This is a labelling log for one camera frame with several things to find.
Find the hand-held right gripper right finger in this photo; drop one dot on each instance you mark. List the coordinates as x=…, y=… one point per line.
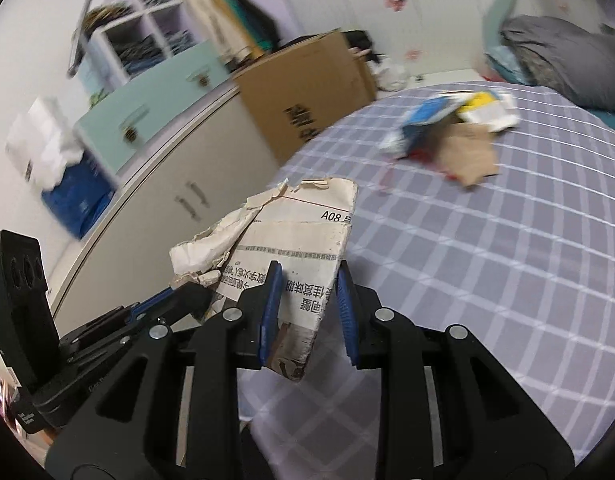
x=346, y=315

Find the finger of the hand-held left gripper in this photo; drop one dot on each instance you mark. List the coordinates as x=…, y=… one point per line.
x=190, y=307
x=150, y=307

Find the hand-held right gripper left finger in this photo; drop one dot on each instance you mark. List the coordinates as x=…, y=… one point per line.
x=270, y=310

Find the newspaper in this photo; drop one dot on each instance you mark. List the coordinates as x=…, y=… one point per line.
x=297, y=240

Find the beige cabinet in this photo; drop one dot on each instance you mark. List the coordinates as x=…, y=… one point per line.
x=152, y=220

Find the hanging pinecone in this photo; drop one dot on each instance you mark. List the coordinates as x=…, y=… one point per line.
x=203, y=80
x=131, y=134

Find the teal drawer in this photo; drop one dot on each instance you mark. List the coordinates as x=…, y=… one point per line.
x=112, y=130
x=217, y=65

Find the brown paper bag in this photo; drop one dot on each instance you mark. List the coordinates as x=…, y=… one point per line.
x=467, y=155

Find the blue white packet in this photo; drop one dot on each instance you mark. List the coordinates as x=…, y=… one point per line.
x=427, y=115

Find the large cardboard box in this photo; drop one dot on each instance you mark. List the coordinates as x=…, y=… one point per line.
x=297, y=80

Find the small cardboard box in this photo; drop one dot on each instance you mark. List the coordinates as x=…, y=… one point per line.
x=366, y=75

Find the white plastic bag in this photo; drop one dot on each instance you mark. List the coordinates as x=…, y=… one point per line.
x=390, y=75

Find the folded blue clothes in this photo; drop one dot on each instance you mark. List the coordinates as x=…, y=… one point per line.
x=137, y=62

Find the yellow white packet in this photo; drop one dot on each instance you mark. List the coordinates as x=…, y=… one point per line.
x=487, y=110

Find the white cubby shelf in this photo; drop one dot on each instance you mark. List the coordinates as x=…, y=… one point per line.
x=99, y=55

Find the faded pink sticker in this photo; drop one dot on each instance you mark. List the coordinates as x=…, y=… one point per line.
x=413, y=53

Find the black clothes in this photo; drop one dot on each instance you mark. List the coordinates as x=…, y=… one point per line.
x=360, y=41

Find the beige hanging garment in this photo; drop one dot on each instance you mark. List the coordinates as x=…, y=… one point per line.
x=207, y=20

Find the dark hanging garment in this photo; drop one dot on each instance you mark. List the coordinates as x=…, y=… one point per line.
x=270, y=20

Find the teal hanging garment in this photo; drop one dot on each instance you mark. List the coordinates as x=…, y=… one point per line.
x=242, y=20

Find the blue striped pillow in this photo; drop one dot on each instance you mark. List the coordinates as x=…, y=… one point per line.
x=497, y=62

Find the brown straw item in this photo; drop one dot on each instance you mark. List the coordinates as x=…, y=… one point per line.
x=107, y=14

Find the silver metal pole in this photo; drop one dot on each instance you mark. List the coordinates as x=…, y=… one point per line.
x=87, y=15

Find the pink butterfly sticker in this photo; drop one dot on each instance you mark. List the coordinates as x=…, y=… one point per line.
x=395, y=1

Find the grey quilt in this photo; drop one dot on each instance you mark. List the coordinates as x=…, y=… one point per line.
x=562, y=55

